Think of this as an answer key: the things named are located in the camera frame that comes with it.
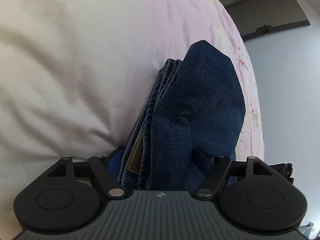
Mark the blue denim jeans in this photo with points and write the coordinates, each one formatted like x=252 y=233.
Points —
x=195 y=112

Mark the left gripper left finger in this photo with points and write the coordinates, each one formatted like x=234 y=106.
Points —
x=68 y=195

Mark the pink floral quilt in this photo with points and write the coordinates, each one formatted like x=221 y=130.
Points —
x=75 y=75

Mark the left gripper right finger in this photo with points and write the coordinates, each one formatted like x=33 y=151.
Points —
x=251 y=195

